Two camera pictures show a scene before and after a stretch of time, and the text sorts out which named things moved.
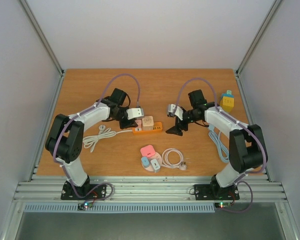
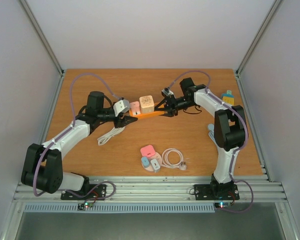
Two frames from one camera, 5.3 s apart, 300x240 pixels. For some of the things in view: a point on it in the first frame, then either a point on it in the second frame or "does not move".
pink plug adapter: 139,122 -> 135,108
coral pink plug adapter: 147,151 does not move
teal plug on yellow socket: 228,94 does not move
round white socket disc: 158,158 does not move
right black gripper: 181,124 -> 170,105
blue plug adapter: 145,161 does not move
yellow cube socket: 227,104 does not move
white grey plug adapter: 155,165 does not move
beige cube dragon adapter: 147,123 -> 147,104
